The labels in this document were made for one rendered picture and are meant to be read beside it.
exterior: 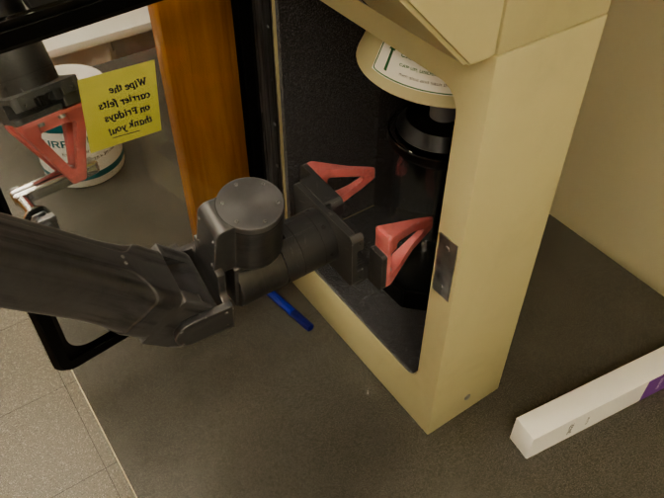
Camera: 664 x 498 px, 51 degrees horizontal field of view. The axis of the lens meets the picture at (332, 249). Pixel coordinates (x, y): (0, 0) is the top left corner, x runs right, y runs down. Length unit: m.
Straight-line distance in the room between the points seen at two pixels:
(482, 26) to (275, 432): 0.52
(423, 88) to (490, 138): 0.10
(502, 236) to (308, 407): 0.33
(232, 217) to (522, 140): 0.24
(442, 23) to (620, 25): 0.56
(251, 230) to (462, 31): 0.23
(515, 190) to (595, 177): 0.48
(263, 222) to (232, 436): 0.33
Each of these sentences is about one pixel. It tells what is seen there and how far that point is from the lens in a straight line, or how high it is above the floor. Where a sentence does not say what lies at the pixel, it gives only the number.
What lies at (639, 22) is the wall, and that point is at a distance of 0.95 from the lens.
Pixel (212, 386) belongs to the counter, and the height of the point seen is 0.94.
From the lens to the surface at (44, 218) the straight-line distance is 0.69.
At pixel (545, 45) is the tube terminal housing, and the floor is 1.40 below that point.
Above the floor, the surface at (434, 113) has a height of 1.26.
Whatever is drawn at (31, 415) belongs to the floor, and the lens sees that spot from 2.10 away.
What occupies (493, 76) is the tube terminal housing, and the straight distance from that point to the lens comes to 0.49.
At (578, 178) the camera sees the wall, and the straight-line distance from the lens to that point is 1.08.
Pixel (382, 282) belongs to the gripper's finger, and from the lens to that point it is 0.66.
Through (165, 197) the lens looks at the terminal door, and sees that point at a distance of 0.76.
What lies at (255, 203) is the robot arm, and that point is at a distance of 0.57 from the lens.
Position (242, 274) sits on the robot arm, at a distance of 0.62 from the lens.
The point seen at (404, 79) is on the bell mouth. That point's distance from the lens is 0.60.
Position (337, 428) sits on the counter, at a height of 0.94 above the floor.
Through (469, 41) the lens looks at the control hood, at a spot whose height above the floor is 1.43.
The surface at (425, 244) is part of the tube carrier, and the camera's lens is 0.75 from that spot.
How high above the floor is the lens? 1.64
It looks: 44 degrees down
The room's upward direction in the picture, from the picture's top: straight up
